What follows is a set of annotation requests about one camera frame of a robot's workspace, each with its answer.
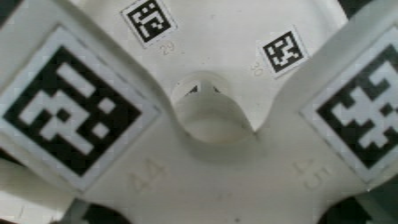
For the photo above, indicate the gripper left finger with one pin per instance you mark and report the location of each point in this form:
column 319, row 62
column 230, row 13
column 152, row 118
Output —
column 88, row 213

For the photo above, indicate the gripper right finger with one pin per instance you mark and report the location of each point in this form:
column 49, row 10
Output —
column 367, row 209

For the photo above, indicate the white cross-shaped table base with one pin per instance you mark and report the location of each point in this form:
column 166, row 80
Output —
column 91, row 131

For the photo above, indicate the white cylindrical table leg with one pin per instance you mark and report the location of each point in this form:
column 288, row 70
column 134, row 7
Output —
column 209, row 112

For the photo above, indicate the white round table top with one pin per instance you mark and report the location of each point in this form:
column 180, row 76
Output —
column 244, row 39

